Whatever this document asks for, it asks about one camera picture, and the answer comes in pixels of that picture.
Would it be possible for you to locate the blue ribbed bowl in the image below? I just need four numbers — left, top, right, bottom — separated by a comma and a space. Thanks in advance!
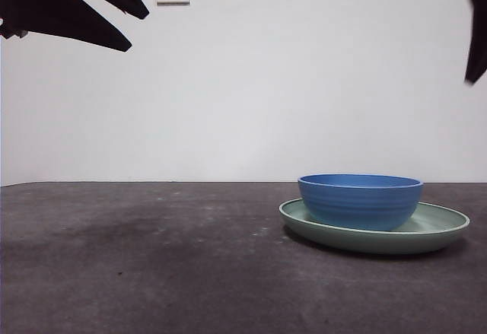
297, 173, 425, 232

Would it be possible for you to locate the green round plate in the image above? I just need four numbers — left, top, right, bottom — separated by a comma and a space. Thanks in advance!
279, 198, 471, 255

